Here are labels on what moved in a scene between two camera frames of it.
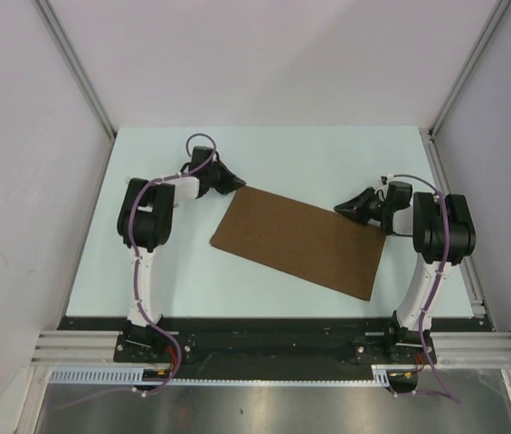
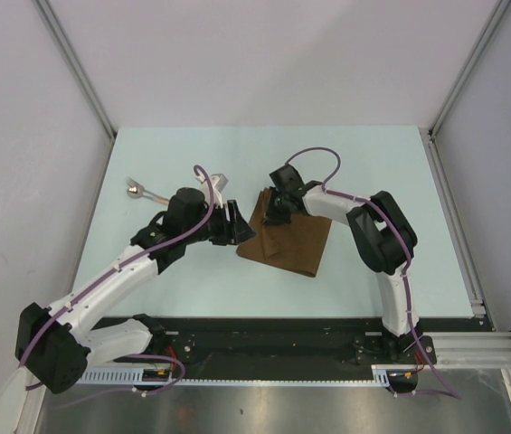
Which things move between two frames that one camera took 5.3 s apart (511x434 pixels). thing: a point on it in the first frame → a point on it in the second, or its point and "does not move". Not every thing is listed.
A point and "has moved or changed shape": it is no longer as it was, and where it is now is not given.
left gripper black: x=231 y=182 → x=236 y=231
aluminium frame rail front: x=450 y=350 does not move
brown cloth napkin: x=315 y=244 has moved or changed shape
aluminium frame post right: x=468 y=66 does not move
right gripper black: x=354 y=209 → x=271 y=214
